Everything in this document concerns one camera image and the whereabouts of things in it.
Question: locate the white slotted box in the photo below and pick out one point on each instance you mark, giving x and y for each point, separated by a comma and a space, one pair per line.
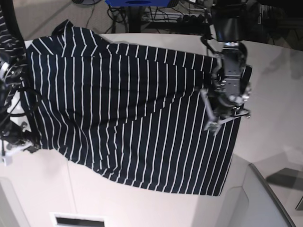
76, 220

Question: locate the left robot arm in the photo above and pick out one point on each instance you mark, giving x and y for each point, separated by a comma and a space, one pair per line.
227, 91

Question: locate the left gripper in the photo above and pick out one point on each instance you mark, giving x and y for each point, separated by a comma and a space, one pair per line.
218, 114

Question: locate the grey partition panel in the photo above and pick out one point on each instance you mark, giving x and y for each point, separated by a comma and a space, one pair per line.
253, 204

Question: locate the red lit power strip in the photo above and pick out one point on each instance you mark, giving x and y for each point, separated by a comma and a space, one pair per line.
161, 17

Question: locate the navy white striped t-shirt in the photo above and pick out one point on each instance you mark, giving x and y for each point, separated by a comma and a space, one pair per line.
131, 113

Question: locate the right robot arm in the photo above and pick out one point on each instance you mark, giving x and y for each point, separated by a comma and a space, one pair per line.
17, 98

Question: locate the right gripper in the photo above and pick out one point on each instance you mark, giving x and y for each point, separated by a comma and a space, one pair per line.
15, 139

